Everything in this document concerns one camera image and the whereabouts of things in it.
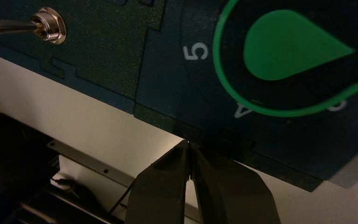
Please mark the green pointer rotary knob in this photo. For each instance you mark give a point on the green pointer rotary knob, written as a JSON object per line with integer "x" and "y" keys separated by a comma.
{"x": 284, "y": 46}

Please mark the modular grey-green control box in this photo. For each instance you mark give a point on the modular grey-green control box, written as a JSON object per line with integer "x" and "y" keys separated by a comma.
{"x": 111, "y": 55}

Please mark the metal toggle switch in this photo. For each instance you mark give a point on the metal toggle switch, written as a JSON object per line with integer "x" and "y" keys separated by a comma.
{"x": 47, "y": 26}

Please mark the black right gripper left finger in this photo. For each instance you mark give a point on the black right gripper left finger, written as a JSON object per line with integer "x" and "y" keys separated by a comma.
{"x": 160, "y": 194}

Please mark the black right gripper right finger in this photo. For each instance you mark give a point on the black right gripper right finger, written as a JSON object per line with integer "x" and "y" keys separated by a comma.
{"x": 228, "y": 194}

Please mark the grey metal table rail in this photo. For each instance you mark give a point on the grey metal table rail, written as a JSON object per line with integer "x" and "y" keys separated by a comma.
{"x": 86, "y": 160}

